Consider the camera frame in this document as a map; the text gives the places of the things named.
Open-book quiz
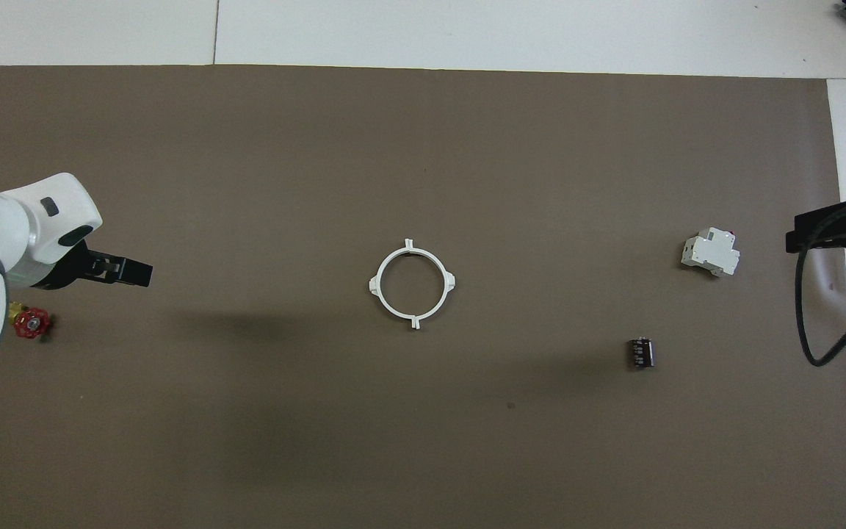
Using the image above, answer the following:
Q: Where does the brown table mat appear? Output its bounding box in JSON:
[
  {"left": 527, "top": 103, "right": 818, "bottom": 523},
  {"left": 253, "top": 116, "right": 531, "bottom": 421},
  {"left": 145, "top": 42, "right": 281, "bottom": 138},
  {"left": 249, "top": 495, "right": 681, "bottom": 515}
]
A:
[{"left": 0, "top": 65, "right": 846, "bottom": 529}]

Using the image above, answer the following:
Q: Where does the white circuit breaker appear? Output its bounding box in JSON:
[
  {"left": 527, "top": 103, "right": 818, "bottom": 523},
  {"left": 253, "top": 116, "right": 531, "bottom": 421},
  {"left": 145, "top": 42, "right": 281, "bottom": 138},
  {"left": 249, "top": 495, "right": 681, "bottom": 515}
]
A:
[{"left": 680, "top": 228, "right": 741, "bottom": 278}]

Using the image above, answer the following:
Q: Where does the red-handled brass valve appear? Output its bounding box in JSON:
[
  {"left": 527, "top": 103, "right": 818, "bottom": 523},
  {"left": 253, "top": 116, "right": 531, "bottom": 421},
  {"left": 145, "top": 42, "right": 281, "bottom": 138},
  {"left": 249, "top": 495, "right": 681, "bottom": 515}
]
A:
[{"left": 7, "top": 301, "right": 52, "bottom": 340}]

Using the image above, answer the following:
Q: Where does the white half-ring pipe clamp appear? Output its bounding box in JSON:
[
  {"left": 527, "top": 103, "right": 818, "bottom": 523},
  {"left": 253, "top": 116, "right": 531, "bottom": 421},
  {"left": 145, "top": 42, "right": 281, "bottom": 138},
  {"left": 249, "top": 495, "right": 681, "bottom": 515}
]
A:
[
  {"left": 407, "top": 239, "right": 457, "bottom": 330},
  {"left": 369, "top": 239, "right": 417, "bottom": 330}
]

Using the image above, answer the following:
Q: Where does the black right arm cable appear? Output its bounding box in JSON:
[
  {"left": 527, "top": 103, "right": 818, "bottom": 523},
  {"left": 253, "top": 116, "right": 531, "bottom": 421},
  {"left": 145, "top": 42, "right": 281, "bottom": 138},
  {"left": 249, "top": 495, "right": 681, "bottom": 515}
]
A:
[{"left": 795, "top": 195, "right": 846, "bottom": 367}]

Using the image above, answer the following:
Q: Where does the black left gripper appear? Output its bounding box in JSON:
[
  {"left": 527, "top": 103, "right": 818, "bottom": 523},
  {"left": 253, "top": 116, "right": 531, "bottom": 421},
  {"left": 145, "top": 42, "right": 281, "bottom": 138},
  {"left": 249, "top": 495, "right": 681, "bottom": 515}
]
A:
[{"left": 29, "top": 245, "right": 153, "bottom": 291}]

